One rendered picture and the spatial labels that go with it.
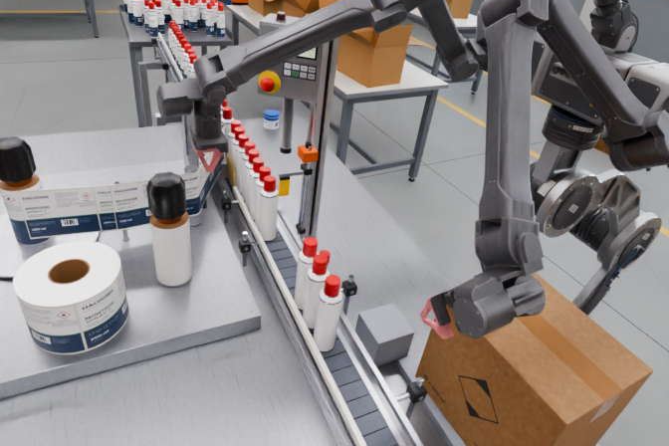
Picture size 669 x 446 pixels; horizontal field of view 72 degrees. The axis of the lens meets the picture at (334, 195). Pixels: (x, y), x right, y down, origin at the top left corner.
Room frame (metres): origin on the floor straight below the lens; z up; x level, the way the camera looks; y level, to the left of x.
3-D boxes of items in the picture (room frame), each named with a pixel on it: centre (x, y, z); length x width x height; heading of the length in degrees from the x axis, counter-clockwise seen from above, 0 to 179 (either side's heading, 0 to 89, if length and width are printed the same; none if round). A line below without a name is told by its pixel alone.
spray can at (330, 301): (0.72, -0.02, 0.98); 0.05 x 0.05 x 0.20
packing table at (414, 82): (3.74, 0.28, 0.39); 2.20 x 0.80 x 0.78; 34
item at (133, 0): (3.28, 1.29, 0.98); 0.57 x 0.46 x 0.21; 119
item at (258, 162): (1.17, 0.23, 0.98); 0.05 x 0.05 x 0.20
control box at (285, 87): (1.21, 0.15, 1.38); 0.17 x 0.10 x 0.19; 84
